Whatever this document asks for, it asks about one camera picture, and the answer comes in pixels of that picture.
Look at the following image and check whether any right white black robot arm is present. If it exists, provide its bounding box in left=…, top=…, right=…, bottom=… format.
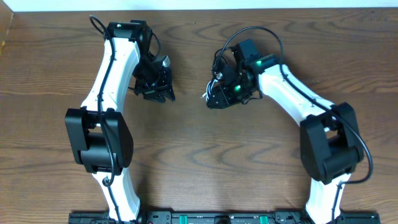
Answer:
left=202, top=39, right=364, bottom=223

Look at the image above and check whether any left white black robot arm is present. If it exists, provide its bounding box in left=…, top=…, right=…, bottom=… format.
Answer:
left=65, top=16, right=175, bottom=223

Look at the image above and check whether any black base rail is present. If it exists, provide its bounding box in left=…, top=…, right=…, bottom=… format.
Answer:
left=67, top=210, right=381, bottom=224

